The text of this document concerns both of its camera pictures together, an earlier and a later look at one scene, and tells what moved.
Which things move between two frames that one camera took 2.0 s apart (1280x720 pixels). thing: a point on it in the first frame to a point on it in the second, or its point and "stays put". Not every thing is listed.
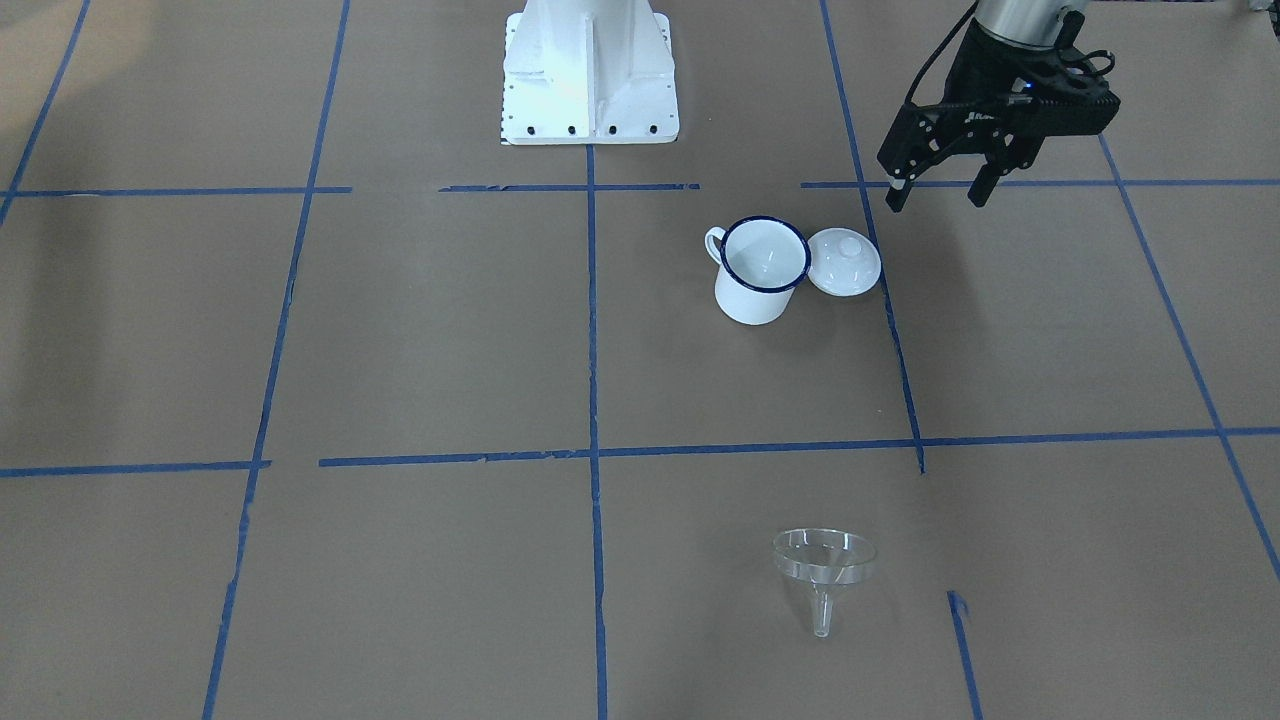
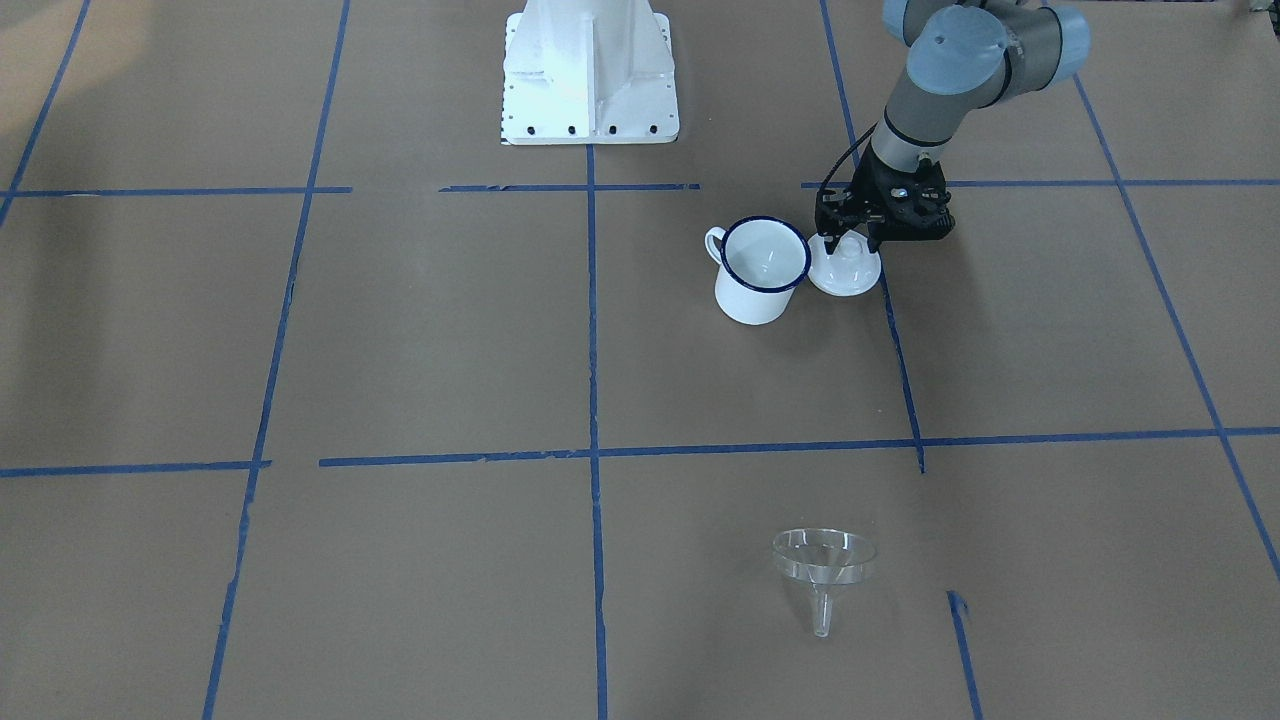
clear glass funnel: [823, 559] stays put
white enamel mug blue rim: [761, 262] stays put
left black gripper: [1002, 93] to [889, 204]
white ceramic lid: [843, 261] stays put
